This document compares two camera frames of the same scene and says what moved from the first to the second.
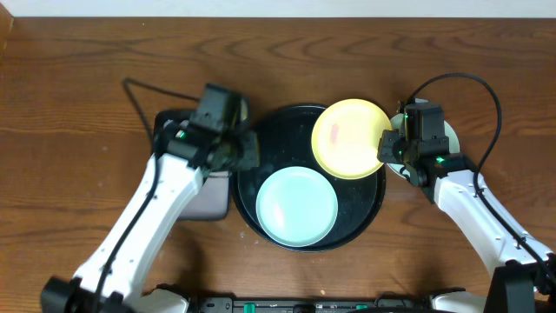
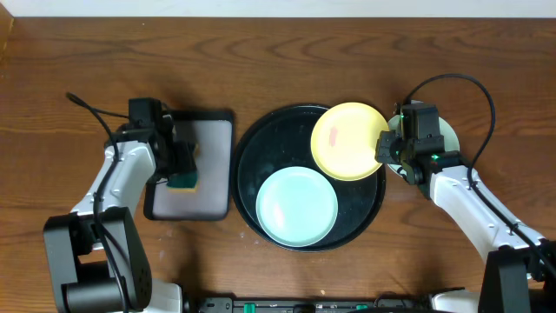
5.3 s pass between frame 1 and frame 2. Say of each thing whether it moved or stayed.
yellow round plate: stayed
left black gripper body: moved
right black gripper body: stayed
